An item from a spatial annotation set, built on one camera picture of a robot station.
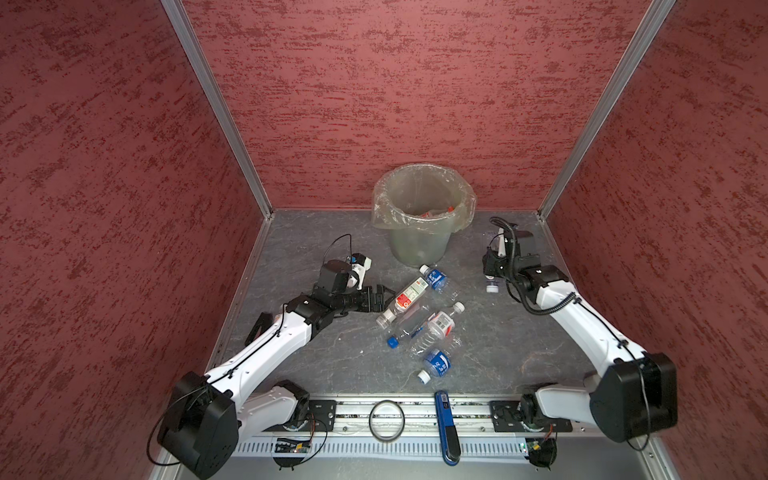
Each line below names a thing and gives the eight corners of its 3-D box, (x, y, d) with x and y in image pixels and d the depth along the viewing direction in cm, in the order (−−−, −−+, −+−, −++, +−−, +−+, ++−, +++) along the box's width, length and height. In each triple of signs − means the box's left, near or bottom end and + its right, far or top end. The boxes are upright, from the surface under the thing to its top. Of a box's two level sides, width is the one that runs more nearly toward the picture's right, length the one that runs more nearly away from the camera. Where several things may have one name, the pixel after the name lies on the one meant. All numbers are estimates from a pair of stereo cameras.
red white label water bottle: (418, 362, 84) (420, 356, 80) (403, 344, 87) (404, 337, 83) (467, 319, 93) (471, 311, 89) (452, 304, 96) (455, 296, 92)
